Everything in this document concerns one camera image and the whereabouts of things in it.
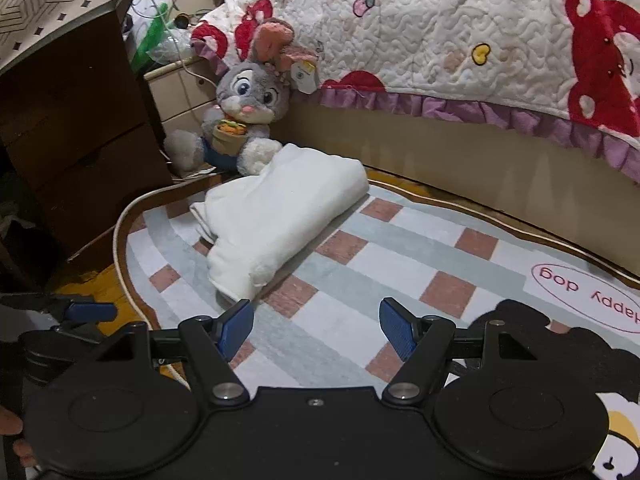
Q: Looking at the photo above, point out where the brown wooden dresser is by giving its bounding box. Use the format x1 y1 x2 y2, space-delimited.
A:
0 7 173 281

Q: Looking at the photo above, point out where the white fleece garment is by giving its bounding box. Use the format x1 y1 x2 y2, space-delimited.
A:
189 142 370 303

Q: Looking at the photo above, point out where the white quilted red-print bedspread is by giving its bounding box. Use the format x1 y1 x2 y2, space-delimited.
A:
190 0 640 183

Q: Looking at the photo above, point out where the beige nightstand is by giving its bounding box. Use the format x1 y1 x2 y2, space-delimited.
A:
144 57 231 161

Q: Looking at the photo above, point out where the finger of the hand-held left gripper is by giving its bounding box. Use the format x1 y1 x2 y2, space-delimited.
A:
0 292 119 325
50 321 103 344

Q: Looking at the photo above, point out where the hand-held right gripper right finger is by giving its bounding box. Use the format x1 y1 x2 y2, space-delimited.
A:
378 297 539 407

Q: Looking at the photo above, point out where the checkered cartoon rug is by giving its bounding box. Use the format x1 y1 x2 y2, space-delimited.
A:
112 167 640 480

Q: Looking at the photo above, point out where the grey plush rabbit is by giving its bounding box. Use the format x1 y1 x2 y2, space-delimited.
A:
164 17 321 177

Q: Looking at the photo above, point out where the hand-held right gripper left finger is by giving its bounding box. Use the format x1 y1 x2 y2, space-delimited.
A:
92 298 255 407

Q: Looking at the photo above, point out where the beige bed frame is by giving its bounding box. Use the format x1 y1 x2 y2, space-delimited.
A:
280 92 640 278

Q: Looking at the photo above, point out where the person's left hand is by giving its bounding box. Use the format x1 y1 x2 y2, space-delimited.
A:
0 404 40 471

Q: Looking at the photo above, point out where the green plastic bag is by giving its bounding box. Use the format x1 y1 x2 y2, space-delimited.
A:
134 2 171 66

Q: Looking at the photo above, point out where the white paper hang tag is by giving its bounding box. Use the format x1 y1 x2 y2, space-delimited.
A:
290 60 321 95

